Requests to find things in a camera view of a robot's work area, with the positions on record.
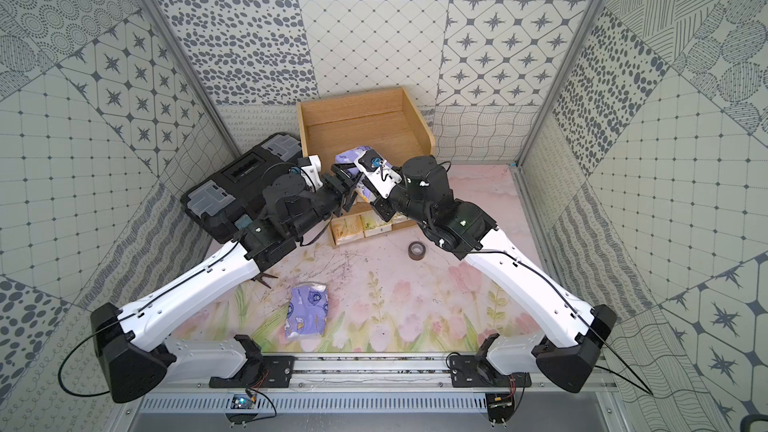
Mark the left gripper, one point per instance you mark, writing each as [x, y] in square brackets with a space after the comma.
[334, 194]

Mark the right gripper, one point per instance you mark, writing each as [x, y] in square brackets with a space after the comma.
[380, 206]

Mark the purple tissue pack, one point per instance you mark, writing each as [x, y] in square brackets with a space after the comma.
[307, 311]
[354, 157]

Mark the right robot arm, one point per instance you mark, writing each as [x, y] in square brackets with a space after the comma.
[571, 333]

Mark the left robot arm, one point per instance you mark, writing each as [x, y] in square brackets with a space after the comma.
[131, 342]

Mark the green tissue pack bottom middle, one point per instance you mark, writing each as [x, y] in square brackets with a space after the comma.
[373, 225]

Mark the yellow tissue pack bottom left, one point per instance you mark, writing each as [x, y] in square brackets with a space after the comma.
[347, 229]

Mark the wooden shelf unit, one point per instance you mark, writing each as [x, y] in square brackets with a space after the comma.
[388, 120]

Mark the grey tape roll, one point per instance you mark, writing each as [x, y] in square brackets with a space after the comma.
[416, 250]

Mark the black plastic toolbox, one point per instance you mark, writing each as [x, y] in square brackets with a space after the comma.
[229, 199]

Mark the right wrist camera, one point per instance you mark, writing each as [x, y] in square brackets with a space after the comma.
[378, 177]

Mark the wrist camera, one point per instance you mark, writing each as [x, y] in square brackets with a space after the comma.
[378, 177]
[310, 169]

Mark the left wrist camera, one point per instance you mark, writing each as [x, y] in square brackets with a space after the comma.
[310, 169]

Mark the yellow handled pliers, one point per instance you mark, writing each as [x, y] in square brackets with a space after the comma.
[264, 279]

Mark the aluminium mounting rail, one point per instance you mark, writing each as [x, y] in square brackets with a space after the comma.
[350, 372]

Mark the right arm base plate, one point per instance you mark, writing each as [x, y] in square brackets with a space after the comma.
[468, 371]

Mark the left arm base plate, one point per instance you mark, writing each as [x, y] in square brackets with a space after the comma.
[251, 368]

